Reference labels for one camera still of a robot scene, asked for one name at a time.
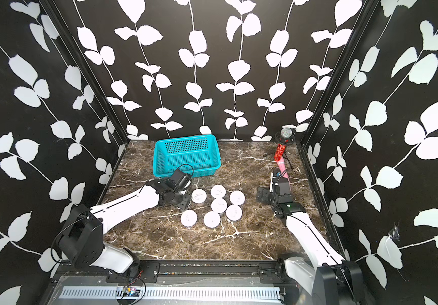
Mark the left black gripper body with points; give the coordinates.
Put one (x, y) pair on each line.
(182, 200)

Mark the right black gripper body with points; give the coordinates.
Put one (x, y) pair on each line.
(268, 197)

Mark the white yogurt cup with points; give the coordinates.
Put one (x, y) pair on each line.
(211, 219)
(218, 191)
(237, 198)
(199, 196)
(219, 205)
(189, 218)
(234, 213)

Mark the teal plastic basket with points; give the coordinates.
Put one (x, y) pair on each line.
(198, 156)

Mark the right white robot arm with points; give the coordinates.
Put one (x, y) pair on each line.
(328, 278)

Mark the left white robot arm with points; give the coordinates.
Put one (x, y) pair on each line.
(81, 238)

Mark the pink and red tube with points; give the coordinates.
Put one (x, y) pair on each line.
(279, 158)

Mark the small black tripod lamp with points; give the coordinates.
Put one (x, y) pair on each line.
(286, 137)

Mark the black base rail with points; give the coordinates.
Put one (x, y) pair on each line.
(267, 271)

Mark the small circuit board with wires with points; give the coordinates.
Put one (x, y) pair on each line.
(128, 292)

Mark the white perforated cable duct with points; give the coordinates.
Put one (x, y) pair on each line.
(178, 293)

